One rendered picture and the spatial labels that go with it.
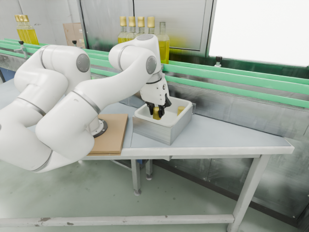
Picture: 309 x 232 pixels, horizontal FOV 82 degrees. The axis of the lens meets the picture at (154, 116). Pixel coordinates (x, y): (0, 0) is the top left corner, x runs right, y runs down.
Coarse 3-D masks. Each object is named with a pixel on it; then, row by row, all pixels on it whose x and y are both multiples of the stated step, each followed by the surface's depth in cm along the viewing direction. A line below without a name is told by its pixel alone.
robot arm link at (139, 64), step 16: (128, 48) 46; (144, 48) 45; (128, 64) 45; (144, 64) 43; (96, 80) 41; (112, 80) 41; (128, 80) 41; (144, 80) 45; (80, 96) 40; (96, 96) 41; (112, 96) 42; (128, 96) 45
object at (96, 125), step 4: (96, 120) 68; (100, 120) 75; (92, 124) 67; (96, 124) 69; (100, 124) 72; (88, 128) 66; (92, 128) 68; (96, 128) 69; (100, 128) 70; (92, 132) 68; (96, 132) 68
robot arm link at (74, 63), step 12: (48, 48) 56; (60, 48) 55; (72, 48) 54; (48, 60) 56; (60, 60) 54; (72, 60) 53; (84, 60) 56; (60, 72) 57; (72, 72) 55; (84, 72) 57; (72, 84) 57
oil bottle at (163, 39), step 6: (156, 36) 83; (162, 36) 82; (168, 36) 84; (162, 42) 82; (168, 42) 85; (162, 48) 84; (168, 48) 87; (162, 54) 85; (168, 54) 88; (162, 60) 86; (168, 60) 90
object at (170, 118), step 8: (144, 104) 75; (176, 104) 81; (184, 104) 79; (136, 112) 69; (144, 112) 75; (168, 112) 84; (176, 112) 83; (184, 112) 70; (152, 120) 65; (160, 120) 78; (168, 120) 78; (176, 120) 64
